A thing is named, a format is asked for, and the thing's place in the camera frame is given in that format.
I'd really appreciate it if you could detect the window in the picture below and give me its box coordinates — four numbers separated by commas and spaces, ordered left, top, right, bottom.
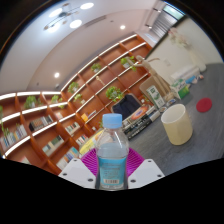
149, 3, 186, 38

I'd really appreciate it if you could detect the wooden artist mannequin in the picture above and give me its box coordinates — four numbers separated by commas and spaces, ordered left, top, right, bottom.
134, 54, 172, 101

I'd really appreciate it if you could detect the tall green-white carton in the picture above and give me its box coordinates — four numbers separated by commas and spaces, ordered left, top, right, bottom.
145, 84, 166, 109

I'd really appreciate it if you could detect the dark book stack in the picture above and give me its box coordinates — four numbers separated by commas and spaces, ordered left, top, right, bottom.
121, 104, 164, 141

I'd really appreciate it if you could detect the colourful book stack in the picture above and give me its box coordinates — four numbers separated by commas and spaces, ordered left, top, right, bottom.
79, 129, 104, 157

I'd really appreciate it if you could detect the cream cup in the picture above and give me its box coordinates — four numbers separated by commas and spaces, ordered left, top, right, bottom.
160, 103, 194, 146

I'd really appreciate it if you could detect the wooden shelf unit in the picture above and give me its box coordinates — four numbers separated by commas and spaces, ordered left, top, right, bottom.
0, 33, 154, 175

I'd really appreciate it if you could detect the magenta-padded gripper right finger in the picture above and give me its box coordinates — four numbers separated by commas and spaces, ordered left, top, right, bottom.
126, 147, 166, 190

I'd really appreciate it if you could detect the clear blue-capped water bottle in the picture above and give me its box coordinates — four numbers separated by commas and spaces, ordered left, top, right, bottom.
94, 113, 130, 191

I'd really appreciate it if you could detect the small green-white box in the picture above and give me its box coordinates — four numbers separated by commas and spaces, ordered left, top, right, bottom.
170, 78, 191, 100

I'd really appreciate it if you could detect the chair with dark jacket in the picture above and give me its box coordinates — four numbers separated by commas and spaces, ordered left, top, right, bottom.
110, 93, 143, 122

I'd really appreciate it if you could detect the flat round red coaster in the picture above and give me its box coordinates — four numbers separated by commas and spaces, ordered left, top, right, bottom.
195, 97, 213, 114

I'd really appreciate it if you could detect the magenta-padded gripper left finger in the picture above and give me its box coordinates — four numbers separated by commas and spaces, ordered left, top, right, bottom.
58, 148, 99, 190

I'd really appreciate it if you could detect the ceiling lamp with round lights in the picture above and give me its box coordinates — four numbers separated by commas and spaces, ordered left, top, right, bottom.
43, 1, 95, 33

